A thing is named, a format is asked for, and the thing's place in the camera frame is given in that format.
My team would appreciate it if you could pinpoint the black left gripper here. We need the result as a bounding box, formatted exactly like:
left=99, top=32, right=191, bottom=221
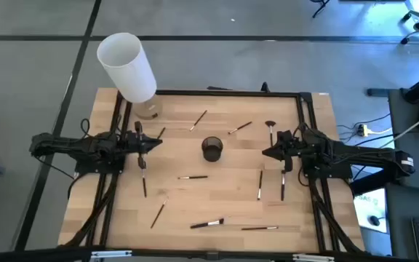
left=126, top=122, right=164, bottom=170

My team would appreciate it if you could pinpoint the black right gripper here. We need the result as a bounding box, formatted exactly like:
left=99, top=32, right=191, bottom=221
left=262, top=130, right=300, bottom=172

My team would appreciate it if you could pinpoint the fan makeup brush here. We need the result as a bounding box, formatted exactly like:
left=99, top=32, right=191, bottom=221
left=265, top=120, right=276, bottom=148

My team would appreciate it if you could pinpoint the black makeup brush silver ferrule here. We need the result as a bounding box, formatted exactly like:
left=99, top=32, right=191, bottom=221
left=256, top=170, right=264, bottom=201

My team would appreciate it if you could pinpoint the dark red head makeup brush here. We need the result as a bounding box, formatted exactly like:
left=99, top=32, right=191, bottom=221
left=280, top=170, right=287, bottom=202

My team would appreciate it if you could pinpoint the brown makeup brush silver ferrule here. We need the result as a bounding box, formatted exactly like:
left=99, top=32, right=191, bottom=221
left=228, top=121, right=253, bottom=135

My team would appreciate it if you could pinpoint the dark handle makeup brush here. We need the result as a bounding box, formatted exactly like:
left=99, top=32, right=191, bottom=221
left=141, top=167, right=148, bottom=199

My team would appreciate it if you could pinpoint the thin brown makeup brush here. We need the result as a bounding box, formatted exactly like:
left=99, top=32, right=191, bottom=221
left=150, top=197, right=169, bottom=229
left=190, top=110, right=208, bottom=132

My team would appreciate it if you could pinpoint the black wide head makeup brush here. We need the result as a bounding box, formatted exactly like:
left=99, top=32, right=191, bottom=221
left=190, top=218, right=225, bottom=230

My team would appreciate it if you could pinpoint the black mesh cup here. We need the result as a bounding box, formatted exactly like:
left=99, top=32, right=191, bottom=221
left=201, top=136, right=224, bottom=163

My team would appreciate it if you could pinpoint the white shade wooden base lamp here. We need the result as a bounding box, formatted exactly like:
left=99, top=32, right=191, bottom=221
left=96, top=32, right=163, bottom=120

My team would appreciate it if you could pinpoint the black desk leg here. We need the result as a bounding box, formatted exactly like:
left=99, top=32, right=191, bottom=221
left=351, top=165, right=402, bottom=196

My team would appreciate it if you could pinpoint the grey desk foot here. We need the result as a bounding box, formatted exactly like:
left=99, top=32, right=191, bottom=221
left=367, top=88, right=391, bottom=98

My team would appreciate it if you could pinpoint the black front rig beam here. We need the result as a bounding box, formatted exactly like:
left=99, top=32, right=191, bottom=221
left=0, top=246, right=414, bottom=262

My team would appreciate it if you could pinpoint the black chair leg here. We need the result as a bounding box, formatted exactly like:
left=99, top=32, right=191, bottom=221
left=310, top=0, right=331, bottom=19

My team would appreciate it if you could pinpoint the black aluminium table frame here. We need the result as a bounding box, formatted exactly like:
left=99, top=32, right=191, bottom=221
left=62, top=89, right=369, bottom=255

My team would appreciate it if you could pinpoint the silver metal bracket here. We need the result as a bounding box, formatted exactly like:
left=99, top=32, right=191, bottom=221
left=90, top=250, right=133, bottom=259
left=292, top=253, right=336, bottom=262

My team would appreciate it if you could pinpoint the white cable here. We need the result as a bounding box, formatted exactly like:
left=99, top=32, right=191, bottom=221
left=391, top=108, right=419, bottom=140

